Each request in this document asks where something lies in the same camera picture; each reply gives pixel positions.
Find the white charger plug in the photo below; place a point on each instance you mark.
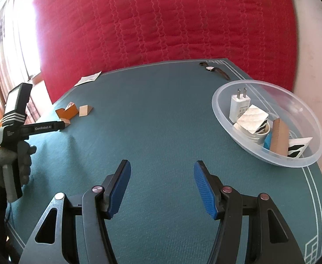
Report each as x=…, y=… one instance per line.
x=239, y=104

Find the person's left hand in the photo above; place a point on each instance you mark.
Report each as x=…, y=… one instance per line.
x=25, y=159

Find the white black striped block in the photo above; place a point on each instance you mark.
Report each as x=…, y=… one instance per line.
x=298, y=147
x=253, y=118

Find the clear plastic bowl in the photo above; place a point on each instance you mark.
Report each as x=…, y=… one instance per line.
x=304, y=110

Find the patterned curtain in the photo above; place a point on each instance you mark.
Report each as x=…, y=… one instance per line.
x=7, y=46

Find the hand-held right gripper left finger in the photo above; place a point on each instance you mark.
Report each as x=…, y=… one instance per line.
x=119, y=189

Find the white paper leaflet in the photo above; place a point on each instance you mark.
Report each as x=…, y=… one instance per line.
x=88, y=79

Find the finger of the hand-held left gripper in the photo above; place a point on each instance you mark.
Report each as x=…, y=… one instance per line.
x=59, y=126

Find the red quilted blanket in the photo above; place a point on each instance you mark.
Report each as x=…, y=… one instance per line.
x=163, y=24

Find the dark brown wooden block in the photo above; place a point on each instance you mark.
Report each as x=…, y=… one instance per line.
x=279, y=137

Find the orange striped triangular block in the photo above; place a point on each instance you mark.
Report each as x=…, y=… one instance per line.
x=72, y=111

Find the light wooden triangular block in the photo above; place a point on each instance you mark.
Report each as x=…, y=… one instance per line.
x=67, y=121
x=85, y=110

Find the teal table cloth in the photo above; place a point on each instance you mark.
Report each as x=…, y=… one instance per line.
x=155, y=132

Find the blue block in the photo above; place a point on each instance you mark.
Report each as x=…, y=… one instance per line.
x=268, y=141

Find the orange wooden block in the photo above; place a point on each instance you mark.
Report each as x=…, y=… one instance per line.
x=60, y=113

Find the white cup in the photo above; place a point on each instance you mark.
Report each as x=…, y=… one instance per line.
x=255, y=137

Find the window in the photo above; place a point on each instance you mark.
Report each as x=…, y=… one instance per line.
x=30, y=46

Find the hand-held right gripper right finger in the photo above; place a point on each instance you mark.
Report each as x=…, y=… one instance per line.
x=205, y=192

